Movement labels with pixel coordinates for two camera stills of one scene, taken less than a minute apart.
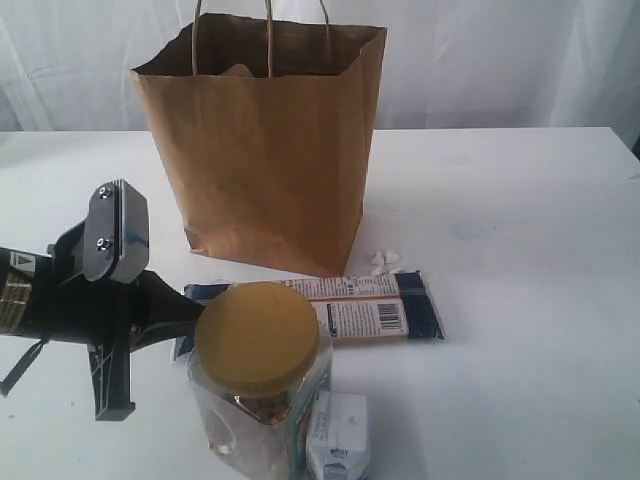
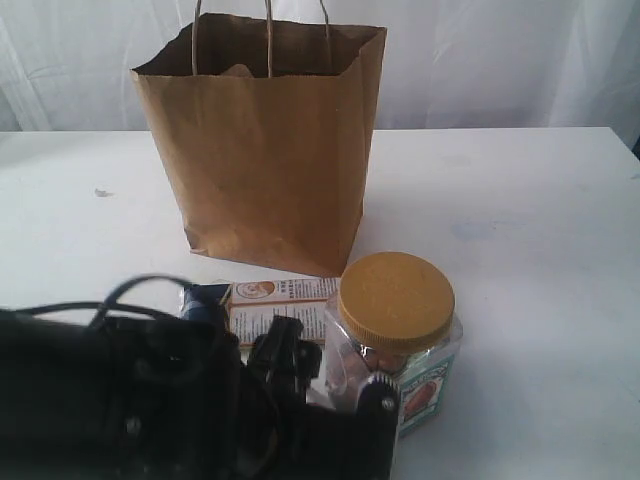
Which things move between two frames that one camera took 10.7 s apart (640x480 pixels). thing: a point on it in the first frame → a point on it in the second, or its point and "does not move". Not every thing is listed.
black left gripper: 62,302 → 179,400
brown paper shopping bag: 265,122 does not move
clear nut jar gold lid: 255,338 → 395,317
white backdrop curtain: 65,65 does not move
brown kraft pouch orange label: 238,71 does not move
